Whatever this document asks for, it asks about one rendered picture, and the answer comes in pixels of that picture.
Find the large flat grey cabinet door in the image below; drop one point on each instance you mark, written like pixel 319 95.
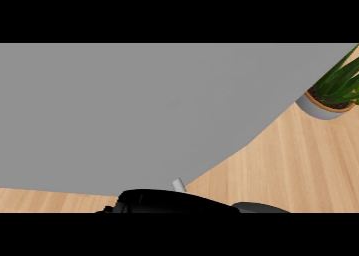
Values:
pixel 128 113

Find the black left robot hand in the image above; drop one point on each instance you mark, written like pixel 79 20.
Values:
pixel 168 202

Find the green potted plant grey pot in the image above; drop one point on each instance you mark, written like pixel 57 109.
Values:
pixel 335 96

